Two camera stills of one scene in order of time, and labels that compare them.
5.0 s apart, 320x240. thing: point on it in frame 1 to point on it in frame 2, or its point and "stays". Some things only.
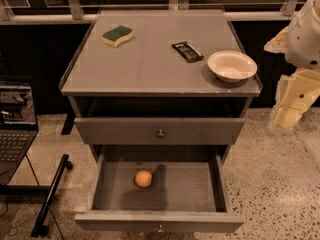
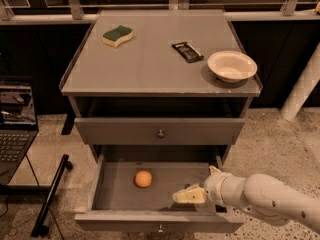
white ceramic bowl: x=232 y=66 stays
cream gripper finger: x=290 y=110 to x=190 y=195
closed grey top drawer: x=159 y=131 stays
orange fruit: x=143 y=178 stays
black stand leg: x=40 y=227 stays
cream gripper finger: x=279 y=43 to x=214 y=170
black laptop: x=18 y=124 stays
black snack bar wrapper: x=187 y=51 stays
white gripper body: x=304 y=45 to x=214 y=187
